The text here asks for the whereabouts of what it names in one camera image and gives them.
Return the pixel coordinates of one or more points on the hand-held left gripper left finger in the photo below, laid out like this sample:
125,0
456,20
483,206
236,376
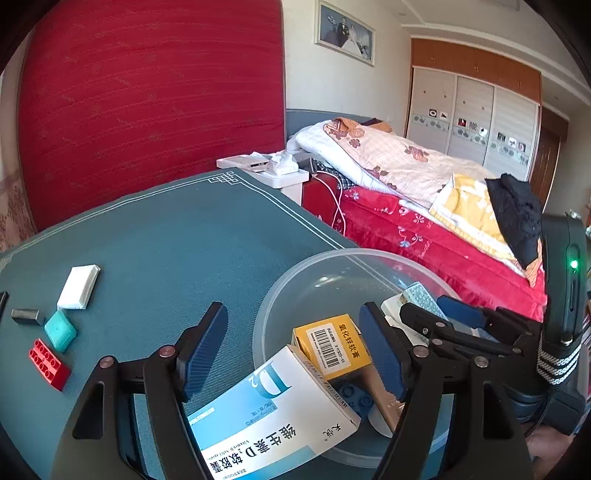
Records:
203,350

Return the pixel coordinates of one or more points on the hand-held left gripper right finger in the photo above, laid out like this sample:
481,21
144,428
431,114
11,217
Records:
383,355

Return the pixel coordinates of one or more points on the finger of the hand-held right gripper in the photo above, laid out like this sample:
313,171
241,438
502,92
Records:
443,334
466,311

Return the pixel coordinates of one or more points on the teal patterned card box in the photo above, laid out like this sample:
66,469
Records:
422,297

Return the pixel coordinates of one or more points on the blue toy brick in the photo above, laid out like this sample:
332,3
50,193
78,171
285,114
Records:
353,397

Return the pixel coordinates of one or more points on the yellow medicine box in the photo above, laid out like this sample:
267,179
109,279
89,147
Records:
332,344

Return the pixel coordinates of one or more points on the brown tube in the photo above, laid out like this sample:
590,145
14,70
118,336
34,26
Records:
385,410

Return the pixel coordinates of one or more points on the blue and white medicine box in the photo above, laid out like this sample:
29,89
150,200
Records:
258,424

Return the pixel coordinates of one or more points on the clear plastic bowl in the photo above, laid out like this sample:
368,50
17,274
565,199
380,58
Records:
323,277

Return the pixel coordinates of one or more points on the white tissue pack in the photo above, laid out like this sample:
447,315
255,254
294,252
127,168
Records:
76,288

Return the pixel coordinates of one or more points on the teal dental floss case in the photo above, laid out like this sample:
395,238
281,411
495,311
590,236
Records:
59,328

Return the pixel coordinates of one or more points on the red toy brick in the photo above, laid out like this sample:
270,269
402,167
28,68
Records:
46,362

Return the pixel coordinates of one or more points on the small dark grey block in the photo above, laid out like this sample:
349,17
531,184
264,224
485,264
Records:
25,316

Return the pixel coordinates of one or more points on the black smartphone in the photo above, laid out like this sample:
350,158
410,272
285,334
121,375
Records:
3,302

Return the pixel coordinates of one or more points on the teal desktop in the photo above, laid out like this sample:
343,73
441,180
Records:
175,249

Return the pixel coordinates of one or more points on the red floral bed sheet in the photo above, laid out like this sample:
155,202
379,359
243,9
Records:
438,249

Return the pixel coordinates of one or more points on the black clothing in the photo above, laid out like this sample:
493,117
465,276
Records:
517,212

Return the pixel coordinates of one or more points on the yellow patterned blanket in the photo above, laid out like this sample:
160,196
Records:
466,203

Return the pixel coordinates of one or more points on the brown wooden door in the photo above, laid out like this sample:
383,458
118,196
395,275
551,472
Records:
547,152

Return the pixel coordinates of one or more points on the plaid cloth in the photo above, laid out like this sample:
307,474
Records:
341,179

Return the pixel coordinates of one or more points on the white bedside table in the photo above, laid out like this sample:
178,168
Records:
286,180

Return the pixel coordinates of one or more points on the crumpled white tissues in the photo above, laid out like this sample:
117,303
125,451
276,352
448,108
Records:
281,162

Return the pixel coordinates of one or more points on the white and brown wardrobe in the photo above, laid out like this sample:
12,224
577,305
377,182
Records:
471,101

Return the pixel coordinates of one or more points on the orange patterned pillow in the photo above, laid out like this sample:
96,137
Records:
364,124

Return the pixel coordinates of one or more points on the patterned beige curtain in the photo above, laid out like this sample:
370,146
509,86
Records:
16,217

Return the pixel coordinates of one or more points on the blue-grey bed headboard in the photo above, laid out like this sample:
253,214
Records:
304,120

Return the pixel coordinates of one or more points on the red upright mattress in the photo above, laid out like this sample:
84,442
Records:
152,101

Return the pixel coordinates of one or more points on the framed wall photo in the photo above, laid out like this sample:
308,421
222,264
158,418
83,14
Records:
346,32

